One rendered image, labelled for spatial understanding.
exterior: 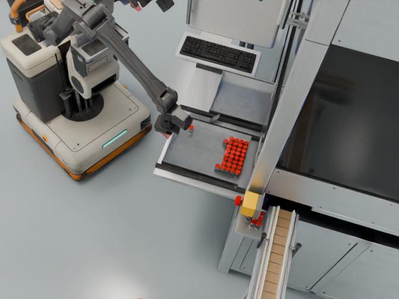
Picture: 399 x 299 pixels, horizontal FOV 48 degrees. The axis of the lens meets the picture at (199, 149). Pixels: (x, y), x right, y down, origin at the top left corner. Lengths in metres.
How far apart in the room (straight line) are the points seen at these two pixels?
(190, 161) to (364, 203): 0.74
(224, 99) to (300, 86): 0.95
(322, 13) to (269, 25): 1.37
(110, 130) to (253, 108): 1.00
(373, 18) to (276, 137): 0.54
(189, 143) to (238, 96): 0.37
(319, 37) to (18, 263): 2.16
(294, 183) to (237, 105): 0.64
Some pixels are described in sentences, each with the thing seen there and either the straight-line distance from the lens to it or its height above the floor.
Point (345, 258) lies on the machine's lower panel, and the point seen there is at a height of 0.65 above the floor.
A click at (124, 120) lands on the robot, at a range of 2.85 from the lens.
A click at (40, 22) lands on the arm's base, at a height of 1.23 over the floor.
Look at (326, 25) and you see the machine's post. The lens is 1.16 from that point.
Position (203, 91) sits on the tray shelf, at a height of 0.88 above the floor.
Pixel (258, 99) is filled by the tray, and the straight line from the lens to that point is 2.24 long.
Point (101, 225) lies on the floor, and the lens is 2.82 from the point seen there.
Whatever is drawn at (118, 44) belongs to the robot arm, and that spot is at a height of 1.45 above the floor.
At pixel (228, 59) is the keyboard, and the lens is 2.47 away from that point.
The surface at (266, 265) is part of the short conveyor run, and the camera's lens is 1.74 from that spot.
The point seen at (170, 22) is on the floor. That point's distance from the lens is 3.88.
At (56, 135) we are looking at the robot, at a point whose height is 0.28.
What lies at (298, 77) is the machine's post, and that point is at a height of 1.67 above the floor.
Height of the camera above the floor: 2.57
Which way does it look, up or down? 57 degrees down
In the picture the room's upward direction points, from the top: 9 degrees clockwise
